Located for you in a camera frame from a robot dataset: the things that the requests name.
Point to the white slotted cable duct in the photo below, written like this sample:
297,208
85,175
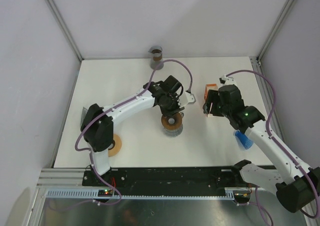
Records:
101,194

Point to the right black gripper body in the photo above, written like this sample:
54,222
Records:
224,109

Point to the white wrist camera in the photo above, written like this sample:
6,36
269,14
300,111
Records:
190,98
224,81

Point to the right aluminium corner post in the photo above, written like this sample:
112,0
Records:
284,13

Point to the left aluminium corner post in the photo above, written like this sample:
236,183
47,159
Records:
64,28

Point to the clear ribbed glass server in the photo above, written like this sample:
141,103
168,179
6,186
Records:
174,132

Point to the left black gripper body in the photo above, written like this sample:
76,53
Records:
172,105

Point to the white paper coffee filters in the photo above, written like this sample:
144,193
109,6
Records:
213,110

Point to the aluminium corner post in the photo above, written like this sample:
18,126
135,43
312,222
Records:
64,28
284,13

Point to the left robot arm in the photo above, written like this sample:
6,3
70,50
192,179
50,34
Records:
98,124

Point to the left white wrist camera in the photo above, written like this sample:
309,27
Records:
190,98

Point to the grey glass carafe with collar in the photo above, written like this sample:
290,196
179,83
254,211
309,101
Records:
156,57

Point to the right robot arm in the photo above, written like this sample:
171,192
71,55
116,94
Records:
295,184

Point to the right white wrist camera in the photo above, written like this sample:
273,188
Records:
224,81

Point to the blue ribbed cone dripper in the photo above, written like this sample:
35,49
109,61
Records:
242,140

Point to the orange coffee filter holder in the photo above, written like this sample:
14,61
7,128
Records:
210,87

